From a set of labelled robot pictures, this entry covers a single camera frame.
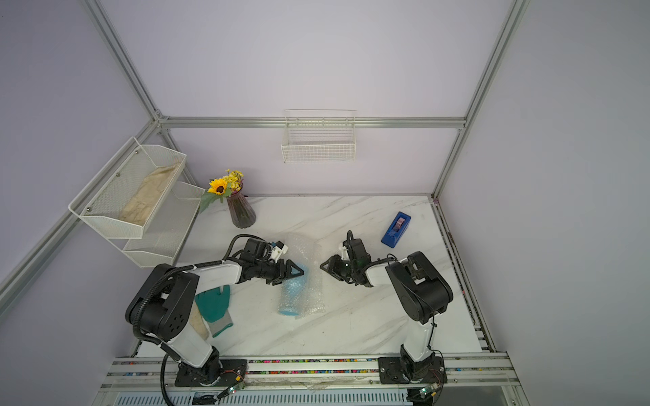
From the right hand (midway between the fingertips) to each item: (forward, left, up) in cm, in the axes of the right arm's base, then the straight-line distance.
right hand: (324, 271), depth 95 cm
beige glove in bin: (+7, +56, +30) cm, 64 cm away
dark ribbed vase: (+23, +34, +7) cm, 41 cm away
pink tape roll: (+19, -32, +5) cm, 37 cm away
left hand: (-4, +10, +3) cm, 11 cm away
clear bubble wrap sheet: (+7, +7, +5) cm, 11 cm away
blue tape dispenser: (+16, -30, +4) cm, 34 cm away
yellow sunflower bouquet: (+22, +37, +24) cm, 49 cm away
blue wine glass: (-12, +10, +7) cm, 17 cm away
